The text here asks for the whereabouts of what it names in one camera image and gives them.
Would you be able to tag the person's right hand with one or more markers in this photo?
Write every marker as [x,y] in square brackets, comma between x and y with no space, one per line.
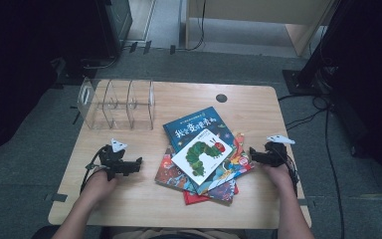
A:
[280,177]

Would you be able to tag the dark blue monster picture book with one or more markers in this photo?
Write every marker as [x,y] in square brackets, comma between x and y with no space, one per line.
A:
[189,127]

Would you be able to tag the dark curtain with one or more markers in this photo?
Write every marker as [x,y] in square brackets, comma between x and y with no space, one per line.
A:
[0,99]
[371,83]

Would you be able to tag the white caterpillar picture book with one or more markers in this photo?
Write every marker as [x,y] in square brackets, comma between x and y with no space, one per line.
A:
[202,156]

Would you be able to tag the black tape strip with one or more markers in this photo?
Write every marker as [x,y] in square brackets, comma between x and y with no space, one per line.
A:
[75,116]

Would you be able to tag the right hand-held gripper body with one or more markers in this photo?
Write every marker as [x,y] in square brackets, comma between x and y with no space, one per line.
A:
[273,154]

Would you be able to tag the grey tape piece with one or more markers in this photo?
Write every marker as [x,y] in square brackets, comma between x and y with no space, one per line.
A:
[304,202]
[58,197]

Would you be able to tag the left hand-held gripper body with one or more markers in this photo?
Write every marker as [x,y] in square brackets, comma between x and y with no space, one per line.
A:
[112,159]

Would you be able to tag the person's left hand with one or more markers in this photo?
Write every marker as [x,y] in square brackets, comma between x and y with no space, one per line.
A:
[97,189]

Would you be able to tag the black round table grommet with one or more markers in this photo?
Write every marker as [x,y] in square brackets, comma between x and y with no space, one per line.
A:
[221,98]

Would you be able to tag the black stand base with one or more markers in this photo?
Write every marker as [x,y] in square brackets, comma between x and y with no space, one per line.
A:
[295,81]

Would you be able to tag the light wooden cabinet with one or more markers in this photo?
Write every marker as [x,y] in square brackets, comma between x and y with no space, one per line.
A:
[245,10]

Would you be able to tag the black tape piece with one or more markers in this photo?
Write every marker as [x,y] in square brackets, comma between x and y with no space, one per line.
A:
[133,47]
[172,49]
[147,47]

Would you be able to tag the red picture book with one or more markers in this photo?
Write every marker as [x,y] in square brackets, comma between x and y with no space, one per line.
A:
[192,199]

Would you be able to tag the light blue animals picture book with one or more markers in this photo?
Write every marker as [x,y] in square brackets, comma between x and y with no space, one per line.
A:
[169,172]

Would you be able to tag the black computer tower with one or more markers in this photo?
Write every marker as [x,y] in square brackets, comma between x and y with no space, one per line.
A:
[119,20]

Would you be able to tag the clear acrylic book rack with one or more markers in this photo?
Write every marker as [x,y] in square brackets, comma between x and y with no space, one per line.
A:
[116,106]

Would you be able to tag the person's beige trousers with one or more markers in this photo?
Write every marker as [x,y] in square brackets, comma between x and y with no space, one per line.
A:
[179,234]

